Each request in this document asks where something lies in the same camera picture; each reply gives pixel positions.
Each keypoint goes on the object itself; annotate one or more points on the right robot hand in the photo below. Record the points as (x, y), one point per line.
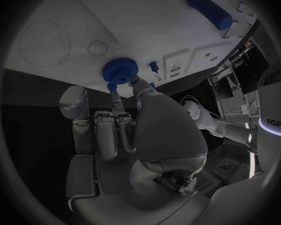
(168, 135)

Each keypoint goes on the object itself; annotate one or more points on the blue knurled peg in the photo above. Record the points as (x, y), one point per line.
(112, 88)

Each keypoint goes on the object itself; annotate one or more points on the blue gear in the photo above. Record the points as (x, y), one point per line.
(119, 69)

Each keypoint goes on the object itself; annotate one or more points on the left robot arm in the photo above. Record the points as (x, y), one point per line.
(213, 120)

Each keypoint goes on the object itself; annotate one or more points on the white task board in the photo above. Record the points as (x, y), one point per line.
(140, 22)

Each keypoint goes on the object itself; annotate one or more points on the blue plug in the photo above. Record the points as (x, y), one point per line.
(152, 84)

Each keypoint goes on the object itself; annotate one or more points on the workshop rack with screens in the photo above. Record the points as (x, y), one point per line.
(234, 82)

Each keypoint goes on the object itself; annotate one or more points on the glowing light bar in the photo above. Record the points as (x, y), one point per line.
(252, 165)

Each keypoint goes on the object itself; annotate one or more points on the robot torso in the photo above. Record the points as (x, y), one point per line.
(271, 101)

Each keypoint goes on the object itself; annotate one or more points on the blue long cylinder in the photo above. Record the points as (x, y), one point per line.
(208, 10)

